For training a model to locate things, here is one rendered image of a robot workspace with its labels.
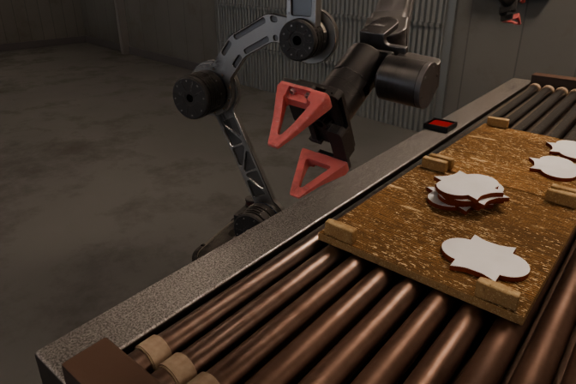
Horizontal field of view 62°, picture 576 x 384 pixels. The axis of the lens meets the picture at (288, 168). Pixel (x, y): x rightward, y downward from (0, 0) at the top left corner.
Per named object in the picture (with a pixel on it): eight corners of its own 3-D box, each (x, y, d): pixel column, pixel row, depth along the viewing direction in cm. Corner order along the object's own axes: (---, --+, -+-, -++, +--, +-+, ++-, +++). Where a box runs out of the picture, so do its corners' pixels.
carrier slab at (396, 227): (317, 239, 86) (317, 231, 86) (418, 170, 115) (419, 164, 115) (522, 326, 66) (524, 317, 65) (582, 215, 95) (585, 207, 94)
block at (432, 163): (420, 167, 113) (421, 156, 112) (423, 165, 114) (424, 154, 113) (444, 174, 109) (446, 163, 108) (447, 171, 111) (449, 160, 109)
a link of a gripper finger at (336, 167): (321, 215, 59) (357, 160, 63) (308, 182, 54) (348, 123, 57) (277, 197, 62) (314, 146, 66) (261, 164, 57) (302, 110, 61)
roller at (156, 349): (119, 379, 63) (114, 351, 61) (529, 93, 201) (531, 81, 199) (141, 399, 60) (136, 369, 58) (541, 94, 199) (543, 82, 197)
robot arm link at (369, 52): (355, 68, 68) (348, 34, 64) (399, 76, 64) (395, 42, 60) (331, 100, 65) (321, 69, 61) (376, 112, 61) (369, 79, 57)
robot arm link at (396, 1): (391, -8, 101) (392, -63, 95) (418, -9, 100) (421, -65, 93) (363, 92, 69) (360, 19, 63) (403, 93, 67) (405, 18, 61)
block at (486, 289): (472, 296, 69) (476, 280, 68) (477, 290, 71) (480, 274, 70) (515, 314, 66) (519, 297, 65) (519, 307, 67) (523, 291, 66)
